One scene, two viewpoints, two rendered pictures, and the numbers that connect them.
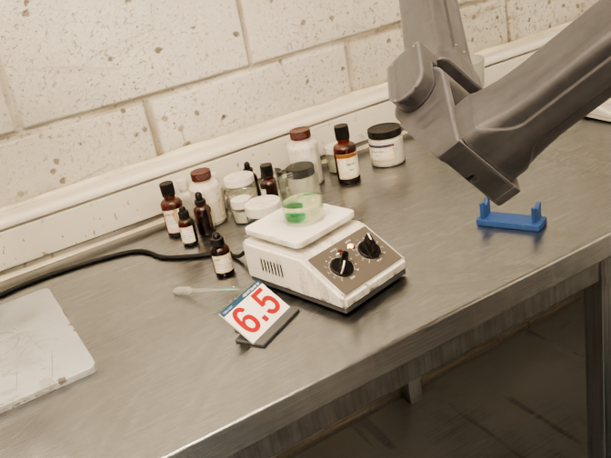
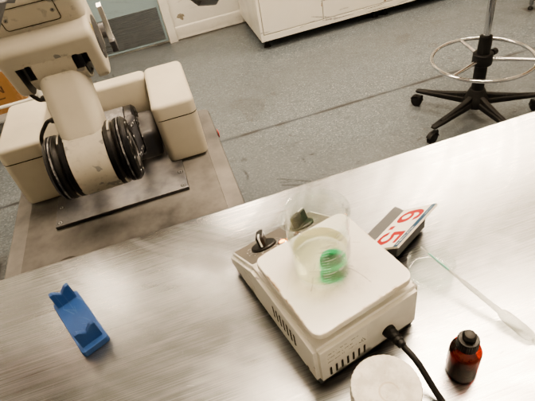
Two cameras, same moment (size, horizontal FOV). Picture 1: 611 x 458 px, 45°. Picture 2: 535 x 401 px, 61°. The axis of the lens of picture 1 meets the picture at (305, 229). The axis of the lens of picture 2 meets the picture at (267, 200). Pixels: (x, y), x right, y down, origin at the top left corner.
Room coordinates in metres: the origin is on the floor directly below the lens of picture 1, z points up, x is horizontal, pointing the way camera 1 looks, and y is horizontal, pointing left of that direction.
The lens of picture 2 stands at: (1.27, 0.05, 1.21)
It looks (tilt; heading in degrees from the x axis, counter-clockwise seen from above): 42 degrees down; 197
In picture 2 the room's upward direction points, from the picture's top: 12 degrees counter-clockwise
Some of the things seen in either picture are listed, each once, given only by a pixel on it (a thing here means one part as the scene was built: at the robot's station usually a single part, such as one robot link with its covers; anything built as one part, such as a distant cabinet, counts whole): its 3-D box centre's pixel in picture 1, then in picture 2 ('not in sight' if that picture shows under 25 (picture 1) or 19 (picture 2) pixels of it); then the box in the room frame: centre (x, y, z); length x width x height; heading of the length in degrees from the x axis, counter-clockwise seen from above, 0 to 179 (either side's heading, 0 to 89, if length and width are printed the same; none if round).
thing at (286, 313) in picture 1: (260, 312); (396, 225); (0.85, 0.08, 0.77); 0.09 x 0.06 x 0.04; 145
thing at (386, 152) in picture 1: (385, 144); not in sight; (1.39, -0.19, 0.79); 0.07 x 0.07 x 0.07
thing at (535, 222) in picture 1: (510, 213); (76, 316); (1.01, -0.31, 0.77); 0.10 x 0.03 x 0.04; 50
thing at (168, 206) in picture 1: (172, 208); not in sight; (1.23, 0.22, 0.80); 0.04 x 0.04 x 0.10
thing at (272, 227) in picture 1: (299, 222); (330, 269); (0.97, 0.01, 0.83); 0.12 x 0.12 x 0.01; 40
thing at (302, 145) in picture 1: (304, 156); not in sight; (1.36, -0.02, 0.80); 0.06 x 0.06 x 0.11
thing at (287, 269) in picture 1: (316, 252); (319, 279); (0.95, -0.01, 0.79); 0.22 x 0.13 x 0.08; 40
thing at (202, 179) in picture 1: (205, 196); not in sight; (1.25, 0.16, 0.80); 0.06 x 0.06 x 0.10
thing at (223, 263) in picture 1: (220, 252); (465, 352); (1.03, 0.14, 0.78); 0.03 x 0.03 x 0.07
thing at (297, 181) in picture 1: (301, 193); (316, 242); (0.97, 0.00, 0.88); 0.07 x 0.06 x 0.08; 123
